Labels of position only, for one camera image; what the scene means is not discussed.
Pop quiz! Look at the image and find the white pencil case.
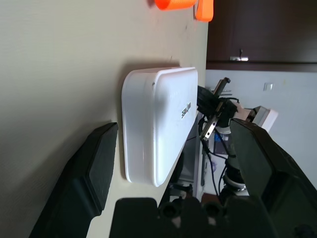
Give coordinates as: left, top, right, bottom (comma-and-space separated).
121, 66, 199, 187

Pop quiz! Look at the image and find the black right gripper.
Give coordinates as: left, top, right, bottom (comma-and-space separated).
197, 77, 240, 141

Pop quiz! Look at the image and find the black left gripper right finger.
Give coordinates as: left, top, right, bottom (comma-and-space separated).
229, 118, 317, 238

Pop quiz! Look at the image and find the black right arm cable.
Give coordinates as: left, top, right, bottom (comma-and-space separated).
198, 116, 231, 196

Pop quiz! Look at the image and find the dark brown wall cabinet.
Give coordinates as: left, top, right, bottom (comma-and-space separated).
206, 0, 317, 72

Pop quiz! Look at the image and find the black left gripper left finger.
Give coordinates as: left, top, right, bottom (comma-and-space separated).
28, 122, 119, 238

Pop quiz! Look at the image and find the orange and teal backpack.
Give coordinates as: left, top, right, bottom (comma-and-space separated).
154, 0, 214, 23

